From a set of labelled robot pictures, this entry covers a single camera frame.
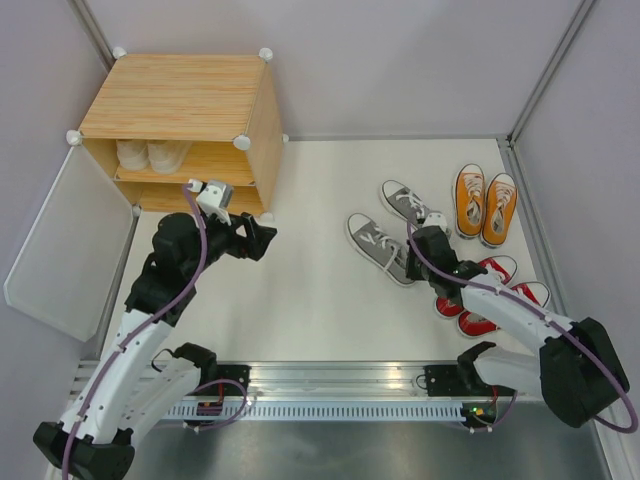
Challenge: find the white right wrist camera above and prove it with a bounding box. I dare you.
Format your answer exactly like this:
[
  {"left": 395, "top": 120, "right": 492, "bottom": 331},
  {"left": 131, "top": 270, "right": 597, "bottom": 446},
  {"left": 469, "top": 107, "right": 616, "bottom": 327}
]
[{"left": 422, "top": 211, "right": 448, "bottom": 231}]

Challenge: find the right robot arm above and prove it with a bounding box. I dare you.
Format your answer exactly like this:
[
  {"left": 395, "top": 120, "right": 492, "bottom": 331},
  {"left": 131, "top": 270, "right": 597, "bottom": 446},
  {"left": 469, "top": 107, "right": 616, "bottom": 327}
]
[{"left": 406, "top": 225, "right": 639, "bottom": 434}]

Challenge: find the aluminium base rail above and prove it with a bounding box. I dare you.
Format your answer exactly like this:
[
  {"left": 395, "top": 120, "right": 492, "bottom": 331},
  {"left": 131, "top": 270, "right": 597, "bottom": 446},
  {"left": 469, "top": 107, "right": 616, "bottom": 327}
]
[{"left": 69, "top": 360, "right": 516, "bottom": 399}]

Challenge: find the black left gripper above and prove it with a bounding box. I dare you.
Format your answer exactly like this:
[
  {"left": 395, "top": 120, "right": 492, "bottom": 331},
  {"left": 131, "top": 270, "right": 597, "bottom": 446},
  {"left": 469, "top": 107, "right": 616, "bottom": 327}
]
[{"left": 183, "top": 208, "right": 276, "bottom": 279}]

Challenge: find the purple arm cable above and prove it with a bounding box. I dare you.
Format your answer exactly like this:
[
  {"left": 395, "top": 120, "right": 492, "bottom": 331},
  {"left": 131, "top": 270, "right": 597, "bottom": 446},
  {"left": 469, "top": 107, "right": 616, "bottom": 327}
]
[
  {"left": 62, "top": 182, "right": 251, "bottom": 469},
  {"left": 405, "top": 219, "right": 640, "bottom": 435}
]

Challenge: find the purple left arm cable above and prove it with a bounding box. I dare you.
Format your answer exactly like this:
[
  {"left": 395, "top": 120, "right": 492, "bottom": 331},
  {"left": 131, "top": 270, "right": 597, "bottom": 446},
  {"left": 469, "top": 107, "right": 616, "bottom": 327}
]
[{"left": 62, "top": 182, "right": 251, "bottom": 469}]

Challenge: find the grey sneaker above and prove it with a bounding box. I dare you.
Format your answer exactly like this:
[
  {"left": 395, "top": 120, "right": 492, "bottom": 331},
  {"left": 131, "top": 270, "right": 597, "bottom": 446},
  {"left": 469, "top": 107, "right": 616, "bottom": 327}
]
[
  {"left": 345, "top": 213, "right": 415, "bottom": 287},
  {"left": 380, "top": 180, "right": 451, "bottom": 237}
]

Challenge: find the red sneaker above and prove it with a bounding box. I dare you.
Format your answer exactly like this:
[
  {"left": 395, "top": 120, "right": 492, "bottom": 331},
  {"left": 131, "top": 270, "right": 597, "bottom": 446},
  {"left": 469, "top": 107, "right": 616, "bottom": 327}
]
[
  {"left": 457, "top": 281, "right": 551, "bottom": 338},
  {"left": 434, "top": 255, "right": 518, "bottom": 319}
]

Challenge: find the orange sneaker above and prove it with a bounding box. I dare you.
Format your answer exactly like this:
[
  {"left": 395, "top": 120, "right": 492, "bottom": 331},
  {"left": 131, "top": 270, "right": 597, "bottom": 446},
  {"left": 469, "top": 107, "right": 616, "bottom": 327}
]
[
  {"left": 481, "top": 173, "right": 518, "bottom": 248},
  {"left": 452, "top": 163, "right": 486, "bottom": 239}
]

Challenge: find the wooden shoe cabinet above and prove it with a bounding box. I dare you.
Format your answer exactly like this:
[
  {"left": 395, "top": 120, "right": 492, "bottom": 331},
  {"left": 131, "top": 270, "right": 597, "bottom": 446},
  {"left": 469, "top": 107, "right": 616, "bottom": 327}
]
[{"left": 66, "top": 48, "right": 288, "bottom": 215}]

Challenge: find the orange sneaker left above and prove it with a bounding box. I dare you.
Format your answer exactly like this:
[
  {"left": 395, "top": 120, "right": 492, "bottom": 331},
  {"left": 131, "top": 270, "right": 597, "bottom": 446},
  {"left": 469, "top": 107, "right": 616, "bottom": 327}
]
[{"left": 452, "top": 163, "right": 486, "bottom": 239}]

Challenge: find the orange sneaker right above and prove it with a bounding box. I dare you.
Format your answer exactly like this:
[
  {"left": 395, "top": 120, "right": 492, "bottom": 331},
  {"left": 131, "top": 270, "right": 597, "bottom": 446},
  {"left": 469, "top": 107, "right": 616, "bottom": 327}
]
[{"left": 481, "top": 173, "right": 518, "bottom": 248}]

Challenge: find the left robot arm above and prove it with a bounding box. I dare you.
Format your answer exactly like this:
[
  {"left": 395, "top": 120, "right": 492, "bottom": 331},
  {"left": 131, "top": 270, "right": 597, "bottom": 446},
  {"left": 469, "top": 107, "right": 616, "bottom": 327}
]
[{"left": 33, "top": 212, "right": 277, "bottom": 479}]

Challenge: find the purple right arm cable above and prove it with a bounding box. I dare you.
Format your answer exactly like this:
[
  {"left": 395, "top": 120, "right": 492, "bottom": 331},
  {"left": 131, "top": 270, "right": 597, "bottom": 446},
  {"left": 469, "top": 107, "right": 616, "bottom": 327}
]
[{"left": 405, "top": 219, "right": 640, "bottom": 435}]

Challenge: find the red sneaker upper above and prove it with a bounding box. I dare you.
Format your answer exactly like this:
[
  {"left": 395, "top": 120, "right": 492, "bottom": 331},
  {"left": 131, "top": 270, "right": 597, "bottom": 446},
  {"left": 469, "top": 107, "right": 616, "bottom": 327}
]
[{"left": 434, "top": 255, "right": 518, "bottom": 319}]

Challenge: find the red sneaker lower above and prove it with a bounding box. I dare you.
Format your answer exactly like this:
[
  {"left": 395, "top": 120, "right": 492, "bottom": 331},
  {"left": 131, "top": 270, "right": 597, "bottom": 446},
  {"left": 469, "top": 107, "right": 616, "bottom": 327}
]
[{"left": 457, "top": 281, "right": 551, "bottom": 338}]

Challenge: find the translucent cabinet door panel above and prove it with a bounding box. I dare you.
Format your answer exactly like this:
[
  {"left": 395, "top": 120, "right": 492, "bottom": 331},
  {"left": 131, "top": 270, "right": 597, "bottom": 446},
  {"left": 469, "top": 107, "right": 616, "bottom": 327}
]
[{"left": 4, "top": 147, "right": 133, "bottom": 342}]

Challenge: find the beige canvas shoe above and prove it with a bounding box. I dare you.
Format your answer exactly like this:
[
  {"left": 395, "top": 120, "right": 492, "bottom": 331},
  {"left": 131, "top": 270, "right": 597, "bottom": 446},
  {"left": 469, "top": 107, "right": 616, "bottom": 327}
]
[
  {"left": 147, "top": 140, "right": 192, "bottom": 175},
  {"left": 116, "top": 139, "right": 149, "bottom": 171}
]

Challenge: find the white slotted cable duct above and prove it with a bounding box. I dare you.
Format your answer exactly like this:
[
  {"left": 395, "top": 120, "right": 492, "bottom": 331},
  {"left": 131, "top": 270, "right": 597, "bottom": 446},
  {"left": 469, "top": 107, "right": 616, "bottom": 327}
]
[{"left": 163, "top": 400, "right": 465, "bottom": 422}]

